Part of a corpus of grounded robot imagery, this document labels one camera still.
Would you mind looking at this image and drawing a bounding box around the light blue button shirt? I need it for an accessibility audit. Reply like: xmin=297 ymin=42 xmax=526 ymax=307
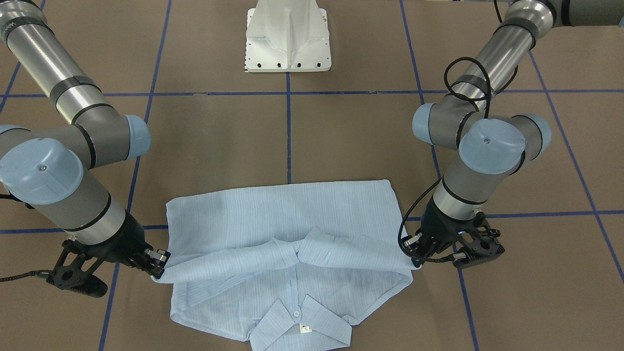
xmin=155 ymin=180 xmax=414 ymax=351

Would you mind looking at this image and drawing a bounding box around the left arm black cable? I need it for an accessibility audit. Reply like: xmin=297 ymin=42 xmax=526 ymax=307
xmin=397 ymin=58 xmax=520 ymax=264

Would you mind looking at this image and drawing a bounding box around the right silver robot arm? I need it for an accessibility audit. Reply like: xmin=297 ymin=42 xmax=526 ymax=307
xmin=1 ymin=0 xmax=170 ymax=278

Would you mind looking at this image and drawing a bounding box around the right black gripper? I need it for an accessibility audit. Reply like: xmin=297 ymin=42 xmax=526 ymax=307
xmin=83 ymin=211 xmax=171 ymax=279

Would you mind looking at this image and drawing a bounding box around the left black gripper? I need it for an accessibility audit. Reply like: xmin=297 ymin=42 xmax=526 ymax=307
xmin=401 ymin=200 xmax=472 ymax=268

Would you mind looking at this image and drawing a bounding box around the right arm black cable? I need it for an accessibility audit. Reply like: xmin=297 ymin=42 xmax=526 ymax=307
xmin=0 ymin=193 xmax=54 ymax=284

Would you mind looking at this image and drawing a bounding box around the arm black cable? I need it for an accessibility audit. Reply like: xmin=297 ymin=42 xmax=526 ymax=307
xmin=397 ymin=58 xmax=520 ymax=264
xmin=0 ymin=193 xmax=54 ymax=284

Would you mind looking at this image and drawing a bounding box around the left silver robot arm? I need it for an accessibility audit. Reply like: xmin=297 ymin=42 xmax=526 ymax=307
xmin=397 ymin=0 xmax=623 ymax=269

